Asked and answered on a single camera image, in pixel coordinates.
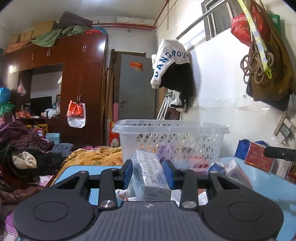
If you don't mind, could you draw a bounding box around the translucent white plastic basket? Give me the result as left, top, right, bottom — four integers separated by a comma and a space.
112, 120, 229, 172

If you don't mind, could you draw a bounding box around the white medicine box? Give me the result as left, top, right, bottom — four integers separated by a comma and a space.
131, 150, 171, 202

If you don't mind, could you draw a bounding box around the yellow floral blanket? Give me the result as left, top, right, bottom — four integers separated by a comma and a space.
53, 146, 123, 183

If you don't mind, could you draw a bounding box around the red gold gift box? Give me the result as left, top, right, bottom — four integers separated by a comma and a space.
244, 142, 275, 173

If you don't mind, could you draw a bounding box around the blue shopping bag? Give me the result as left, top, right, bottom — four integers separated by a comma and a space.
234, 139, 269, 161

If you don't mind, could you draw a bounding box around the brown hanging bag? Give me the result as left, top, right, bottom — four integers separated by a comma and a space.
241, 11, 295, 111

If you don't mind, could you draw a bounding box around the orange white plastic bag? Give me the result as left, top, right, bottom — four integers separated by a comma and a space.
66, 100, 86, 128

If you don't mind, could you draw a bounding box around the grey metal door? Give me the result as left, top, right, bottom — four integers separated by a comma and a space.
118, 55, 156, 120

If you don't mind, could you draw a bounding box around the black television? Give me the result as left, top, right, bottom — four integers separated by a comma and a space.
31, 96, 52, 116

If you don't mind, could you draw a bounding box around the purple clothes pile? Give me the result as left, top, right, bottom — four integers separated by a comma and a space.
1, 121, 59, 163

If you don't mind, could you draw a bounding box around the dark red wooden wardrobe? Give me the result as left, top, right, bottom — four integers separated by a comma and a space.
3, 34, 108, 147

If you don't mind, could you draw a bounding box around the red hanging bag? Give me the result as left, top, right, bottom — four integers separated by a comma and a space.
230, 5, 271, 47

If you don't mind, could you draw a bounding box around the coiled beige rope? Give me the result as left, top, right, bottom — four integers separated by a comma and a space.
240, 44, 276, 85

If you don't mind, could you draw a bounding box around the yellow green lanyard strap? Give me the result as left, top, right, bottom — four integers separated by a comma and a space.
237, 0, 273, 78

